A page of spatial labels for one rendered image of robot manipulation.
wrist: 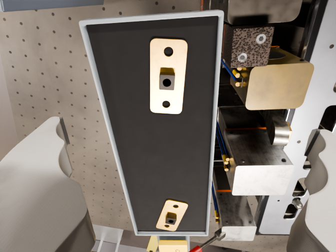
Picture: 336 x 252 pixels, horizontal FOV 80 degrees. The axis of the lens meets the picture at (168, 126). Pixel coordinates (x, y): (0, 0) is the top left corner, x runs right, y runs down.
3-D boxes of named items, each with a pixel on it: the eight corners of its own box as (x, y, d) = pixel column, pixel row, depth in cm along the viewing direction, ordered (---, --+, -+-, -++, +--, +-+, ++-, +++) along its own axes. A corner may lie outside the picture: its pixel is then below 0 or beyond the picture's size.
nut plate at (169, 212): (175, 230, 38) (175, 236, 37) (155, 226, 38) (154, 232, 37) (188, 202, 34) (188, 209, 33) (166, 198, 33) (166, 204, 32)
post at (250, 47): (218, 29, 61) (267, 66, 27) (201, 30, 62) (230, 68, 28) (219, 10, 59) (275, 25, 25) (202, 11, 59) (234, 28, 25)
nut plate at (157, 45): (181, 112, 25) (181, 117, 24) (150, 111, 25) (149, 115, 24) (187, 39, 20) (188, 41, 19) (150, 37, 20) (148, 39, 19)
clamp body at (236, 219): (226, 156, 88) (252, 241, 57) (199, 156, 89) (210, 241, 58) (228, 142, 84) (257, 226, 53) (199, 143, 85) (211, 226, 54)
